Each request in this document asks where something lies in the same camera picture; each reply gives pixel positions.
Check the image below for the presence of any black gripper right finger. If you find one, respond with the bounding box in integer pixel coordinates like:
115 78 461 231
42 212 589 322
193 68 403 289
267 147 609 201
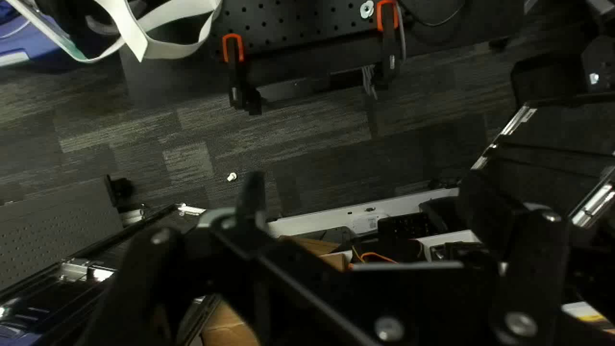
489 210 572 346

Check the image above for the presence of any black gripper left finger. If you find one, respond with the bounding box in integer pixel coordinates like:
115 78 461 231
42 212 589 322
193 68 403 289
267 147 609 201
78 222 197 346

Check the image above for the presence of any brown cardboard piece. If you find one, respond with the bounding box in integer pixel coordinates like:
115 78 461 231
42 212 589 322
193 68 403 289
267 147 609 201
278 235 353 274

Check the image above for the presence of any white flat panel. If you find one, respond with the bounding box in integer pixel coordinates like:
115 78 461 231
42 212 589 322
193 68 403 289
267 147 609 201
267 187 464 241

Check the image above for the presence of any orange black bar clamp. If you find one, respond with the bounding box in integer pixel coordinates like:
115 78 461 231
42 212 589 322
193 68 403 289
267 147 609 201
372 0 403 89
218 33 265 118

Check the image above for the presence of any black perforated table board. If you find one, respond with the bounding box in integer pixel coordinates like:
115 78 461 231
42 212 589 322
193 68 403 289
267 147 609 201
209 0 514 64

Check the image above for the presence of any black metal frame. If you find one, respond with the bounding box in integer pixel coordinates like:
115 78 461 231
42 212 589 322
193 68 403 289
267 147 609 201
457 0 615 258

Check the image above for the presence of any thin orange wire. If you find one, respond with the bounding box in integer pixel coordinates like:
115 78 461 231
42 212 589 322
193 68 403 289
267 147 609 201
349 249 399 266

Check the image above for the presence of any white flat strap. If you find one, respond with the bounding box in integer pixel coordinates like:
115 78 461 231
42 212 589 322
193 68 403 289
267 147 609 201
3 0 224 66

